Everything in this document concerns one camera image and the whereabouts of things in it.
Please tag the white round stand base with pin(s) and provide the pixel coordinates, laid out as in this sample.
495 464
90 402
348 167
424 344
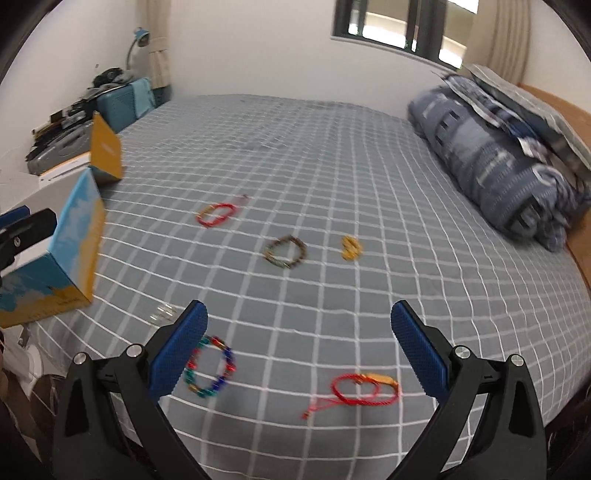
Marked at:
27 357

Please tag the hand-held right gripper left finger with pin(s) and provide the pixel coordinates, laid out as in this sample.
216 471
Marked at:
178 357

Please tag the dark framed window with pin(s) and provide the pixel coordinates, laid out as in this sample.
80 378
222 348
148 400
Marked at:
351 18

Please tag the teal hard suitcase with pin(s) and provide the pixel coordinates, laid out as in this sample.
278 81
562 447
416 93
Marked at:
122 106

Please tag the brown wooden bed frame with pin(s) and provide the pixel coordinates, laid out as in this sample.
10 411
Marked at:
565 113

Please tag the grey checked bed sheet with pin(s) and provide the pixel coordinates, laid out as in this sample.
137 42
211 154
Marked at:
323 161

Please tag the dark clutter pile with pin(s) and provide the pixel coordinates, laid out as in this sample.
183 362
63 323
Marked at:
64 115

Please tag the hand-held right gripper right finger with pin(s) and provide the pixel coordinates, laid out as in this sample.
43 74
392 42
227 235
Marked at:
422 357

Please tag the beige curtain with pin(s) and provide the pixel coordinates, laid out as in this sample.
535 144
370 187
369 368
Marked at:
508 37
159 46

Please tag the grey hard suitcase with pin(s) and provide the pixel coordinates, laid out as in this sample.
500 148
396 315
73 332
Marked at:
55 147

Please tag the blue desk lamp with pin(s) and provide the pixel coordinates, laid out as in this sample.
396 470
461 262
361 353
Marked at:
141 37

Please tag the blue yellow white cardboard box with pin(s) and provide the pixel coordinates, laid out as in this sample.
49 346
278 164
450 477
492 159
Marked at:
69 240

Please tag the black bag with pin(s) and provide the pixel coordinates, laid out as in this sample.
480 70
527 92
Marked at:
111 77

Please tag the grey checked pillow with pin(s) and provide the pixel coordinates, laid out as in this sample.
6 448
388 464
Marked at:
517 92

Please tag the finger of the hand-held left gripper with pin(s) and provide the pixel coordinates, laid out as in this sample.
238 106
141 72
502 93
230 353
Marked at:
14 216
34 226

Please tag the small clear trinket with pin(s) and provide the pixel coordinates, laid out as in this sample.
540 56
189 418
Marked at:
164 314

